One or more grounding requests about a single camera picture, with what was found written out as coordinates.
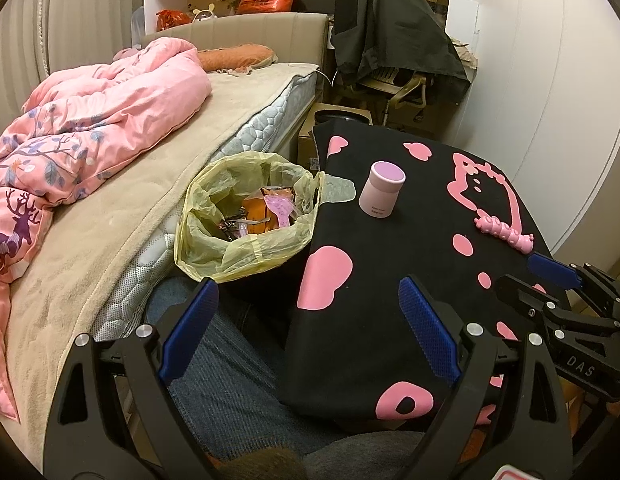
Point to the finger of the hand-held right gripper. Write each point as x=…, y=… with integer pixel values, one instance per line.
x=525, y=295
x=555, y=269

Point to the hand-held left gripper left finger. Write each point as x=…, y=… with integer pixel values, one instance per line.
x=189, y=325

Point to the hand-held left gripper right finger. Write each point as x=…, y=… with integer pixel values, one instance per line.
x=430, y=330

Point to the yellow plastic bag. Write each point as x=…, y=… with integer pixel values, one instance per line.
x=214, y=260

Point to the orange plastic bag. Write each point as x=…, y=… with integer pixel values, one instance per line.
x=255, y=210

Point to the white jar with pink lid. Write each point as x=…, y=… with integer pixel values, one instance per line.
x=380, y=192

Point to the thin pink sachet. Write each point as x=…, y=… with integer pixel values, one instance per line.
x=280, y=207

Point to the pink caterpillar toy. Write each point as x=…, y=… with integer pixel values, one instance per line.
x=505, y=232

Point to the person's blue jeans leg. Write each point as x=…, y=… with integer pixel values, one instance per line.
x=229, y=375

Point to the black cloth with pink print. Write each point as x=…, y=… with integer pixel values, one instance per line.
x=390, y=250

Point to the beige bed cover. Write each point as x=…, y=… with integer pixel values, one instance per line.
x=114, y=235

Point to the grey cloth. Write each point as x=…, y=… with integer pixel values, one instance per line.
x=365, y=452

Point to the brown fleece top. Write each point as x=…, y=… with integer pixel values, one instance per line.
x=265, y=467

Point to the pink printed quilt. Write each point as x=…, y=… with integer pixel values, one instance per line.
x=114, y=105

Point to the beige crumpled cloth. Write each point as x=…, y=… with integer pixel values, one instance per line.
x=462, y=52

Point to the white board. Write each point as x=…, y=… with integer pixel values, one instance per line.
x=462, y=15

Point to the orange pillow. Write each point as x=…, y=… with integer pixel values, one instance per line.
x=234, y=57

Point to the black jacket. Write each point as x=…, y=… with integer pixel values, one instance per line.
x=390, y=30

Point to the small red plastic bag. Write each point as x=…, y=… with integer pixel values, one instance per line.
x=172, y=20

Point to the white toy figure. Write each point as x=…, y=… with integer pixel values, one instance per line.
x=204, y=16

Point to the grey curtains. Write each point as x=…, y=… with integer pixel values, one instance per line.
x=79, y=20

